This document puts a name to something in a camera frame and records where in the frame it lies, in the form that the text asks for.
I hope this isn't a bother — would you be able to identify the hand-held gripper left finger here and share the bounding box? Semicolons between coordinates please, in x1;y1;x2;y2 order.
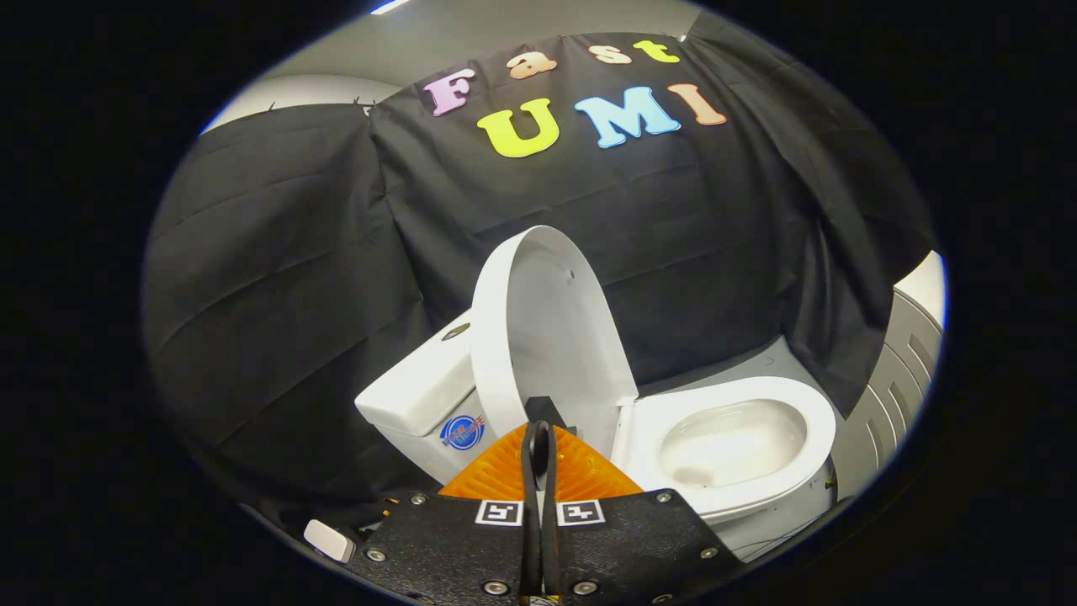
360;421;541;606

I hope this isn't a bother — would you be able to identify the black backdrop cloth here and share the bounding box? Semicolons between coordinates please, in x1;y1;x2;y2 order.
141;12;937;524

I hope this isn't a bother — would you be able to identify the white toilet tank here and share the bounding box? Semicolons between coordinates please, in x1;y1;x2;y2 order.
353;310;499;486

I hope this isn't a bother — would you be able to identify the white cabinet with slots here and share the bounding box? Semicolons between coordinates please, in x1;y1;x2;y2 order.
831;251;948;499

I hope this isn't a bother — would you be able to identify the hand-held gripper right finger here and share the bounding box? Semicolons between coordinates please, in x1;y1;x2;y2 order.
537;421;743;606

